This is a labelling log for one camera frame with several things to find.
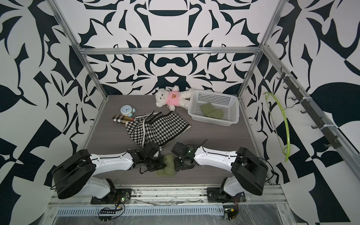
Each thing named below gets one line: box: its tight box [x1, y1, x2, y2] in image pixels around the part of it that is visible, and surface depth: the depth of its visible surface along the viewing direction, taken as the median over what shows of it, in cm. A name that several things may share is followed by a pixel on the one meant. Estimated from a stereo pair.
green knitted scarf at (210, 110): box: [200, 102, 224, 120], surface depth 109 cm
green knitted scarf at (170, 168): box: [155, 153, 177, 176], surface depth 81 cm
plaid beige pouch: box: [112, 114, 135, 124], surface depth 104 cm
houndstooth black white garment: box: [125, 110, 191, 148], surface depth 99 cm
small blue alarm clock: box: [120, 104, 136, 118], surface depth 107 cm
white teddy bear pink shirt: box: [155, 85, 195, 112], surface depth 110 cm
